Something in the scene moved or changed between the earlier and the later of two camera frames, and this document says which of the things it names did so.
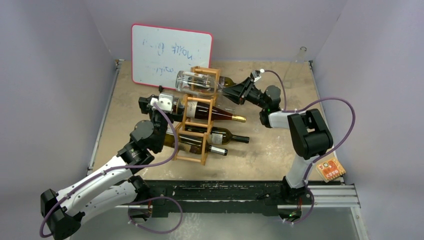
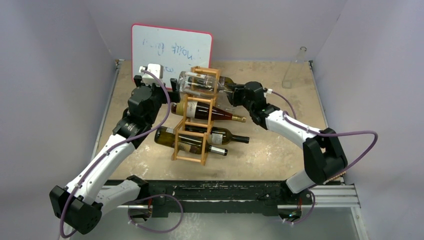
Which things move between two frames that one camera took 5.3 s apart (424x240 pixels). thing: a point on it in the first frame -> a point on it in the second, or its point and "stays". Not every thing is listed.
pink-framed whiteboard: x=158 y=53 stays
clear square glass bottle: x=197 y=83 stays
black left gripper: x=143 y=103 -> x=175 y=95
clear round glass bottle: x=295 y=68 stays
